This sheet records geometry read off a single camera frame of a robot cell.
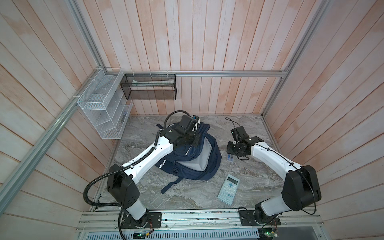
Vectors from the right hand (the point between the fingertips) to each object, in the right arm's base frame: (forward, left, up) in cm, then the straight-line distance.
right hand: (229, 149), depth 90 cm
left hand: (-3, +20, +13) cm, 24 cm away
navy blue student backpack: (-7, +18, -4) cm, 20 cm away
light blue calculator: (-22, +2, -8) cm, 23 cm away
